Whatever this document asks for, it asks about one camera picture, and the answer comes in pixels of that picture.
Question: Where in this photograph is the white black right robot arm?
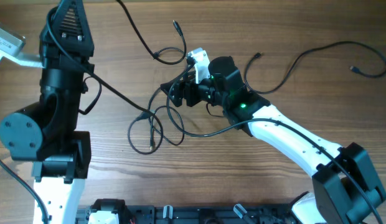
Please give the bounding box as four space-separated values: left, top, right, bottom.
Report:
161 57 386 223

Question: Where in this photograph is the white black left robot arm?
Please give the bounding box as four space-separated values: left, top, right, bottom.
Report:
0 1 94 223

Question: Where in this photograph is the black right camera cable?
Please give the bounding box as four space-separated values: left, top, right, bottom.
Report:
166 63 385 224

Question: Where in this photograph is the thin black micro usb cable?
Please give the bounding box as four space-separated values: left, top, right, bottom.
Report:
243 40 386 95

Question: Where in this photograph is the black camera cable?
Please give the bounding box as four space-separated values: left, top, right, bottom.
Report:
166 63 385 224
0 6 156 224

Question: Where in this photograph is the black left camera cable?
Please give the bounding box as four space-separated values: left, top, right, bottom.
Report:
0 6 156 224

